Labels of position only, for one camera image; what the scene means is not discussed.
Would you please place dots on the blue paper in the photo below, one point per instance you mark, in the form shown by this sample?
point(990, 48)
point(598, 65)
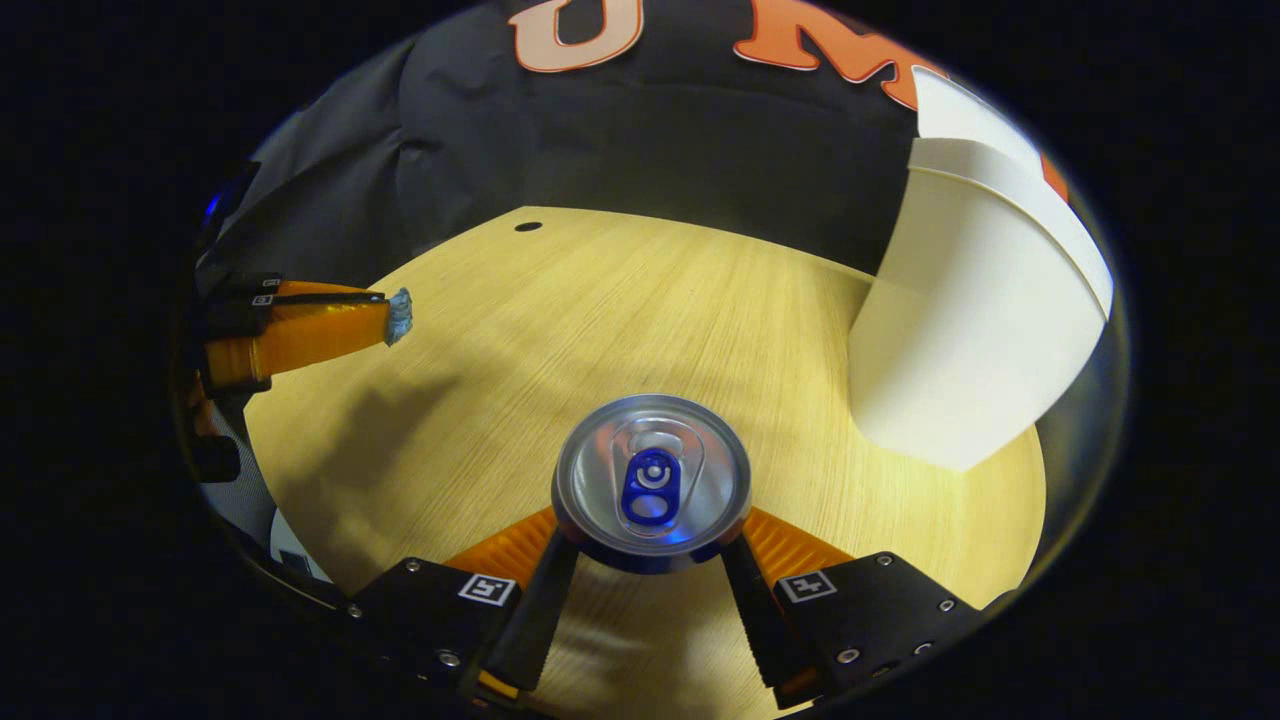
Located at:
point(400, 316)

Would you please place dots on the blue pop can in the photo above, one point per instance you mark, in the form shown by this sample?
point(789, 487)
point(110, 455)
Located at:
point(650, 470)

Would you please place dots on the wooden desktop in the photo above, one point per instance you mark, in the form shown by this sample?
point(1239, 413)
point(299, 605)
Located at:
point(620, 320)

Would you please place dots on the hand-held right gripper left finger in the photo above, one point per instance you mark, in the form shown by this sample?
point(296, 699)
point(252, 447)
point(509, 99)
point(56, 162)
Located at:
point(530, 630)

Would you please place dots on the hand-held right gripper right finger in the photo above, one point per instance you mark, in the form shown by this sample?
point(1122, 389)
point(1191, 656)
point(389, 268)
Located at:
point(760, 620)

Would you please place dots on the white desktop garbage bin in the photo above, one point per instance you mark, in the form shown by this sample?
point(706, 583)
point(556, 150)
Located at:
point(960, 320)

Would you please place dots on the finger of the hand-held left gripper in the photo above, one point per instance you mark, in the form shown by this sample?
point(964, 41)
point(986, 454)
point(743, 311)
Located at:
point(320, 290)
point(310, 335)

